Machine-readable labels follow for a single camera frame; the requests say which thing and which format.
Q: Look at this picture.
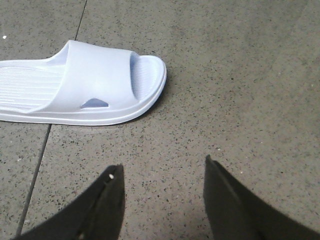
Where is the light blue slipper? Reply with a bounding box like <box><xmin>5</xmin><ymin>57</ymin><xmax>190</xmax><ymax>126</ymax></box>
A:
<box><xmin>0</xmin><ymin>40</ymin><xmax>167</xmax><ymax>126</ymax></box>

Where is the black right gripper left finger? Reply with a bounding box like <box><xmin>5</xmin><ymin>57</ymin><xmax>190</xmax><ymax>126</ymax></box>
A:
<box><xmin>18</xmin><ymin>164</ymin><xmax>125</xmax><ymax>240</ymax></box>

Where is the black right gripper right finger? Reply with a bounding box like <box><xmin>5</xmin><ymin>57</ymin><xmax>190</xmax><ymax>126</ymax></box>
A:
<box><xmin>203</xmin><ymin>155</ymin><xmax>320</xmax><ymax>240</ymax></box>

